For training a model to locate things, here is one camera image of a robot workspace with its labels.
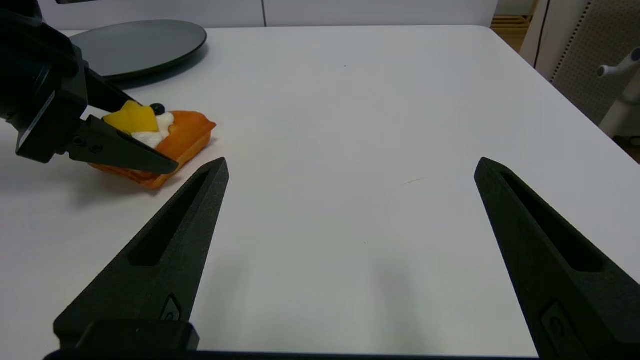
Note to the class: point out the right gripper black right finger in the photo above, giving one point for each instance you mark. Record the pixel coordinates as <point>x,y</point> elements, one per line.
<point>560,260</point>

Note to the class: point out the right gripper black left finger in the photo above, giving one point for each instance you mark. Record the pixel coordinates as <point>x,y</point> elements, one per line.
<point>165,250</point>

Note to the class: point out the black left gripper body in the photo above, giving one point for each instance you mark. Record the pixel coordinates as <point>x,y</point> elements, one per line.
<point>40,85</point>

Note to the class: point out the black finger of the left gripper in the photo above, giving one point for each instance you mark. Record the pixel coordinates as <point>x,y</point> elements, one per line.
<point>115,147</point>
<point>102,92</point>

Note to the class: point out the triangle waffle bread with fruit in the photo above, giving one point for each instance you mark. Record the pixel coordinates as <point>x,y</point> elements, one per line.
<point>190,135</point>

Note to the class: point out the dark grey round plate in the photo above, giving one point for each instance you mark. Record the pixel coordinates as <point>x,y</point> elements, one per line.
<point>145,45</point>

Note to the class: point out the white side table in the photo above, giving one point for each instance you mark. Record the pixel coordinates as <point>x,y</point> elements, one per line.
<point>622,112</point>

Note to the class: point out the perforated partition panel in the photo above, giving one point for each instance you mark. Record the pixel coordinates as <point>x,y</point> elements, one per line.
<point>585,55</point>

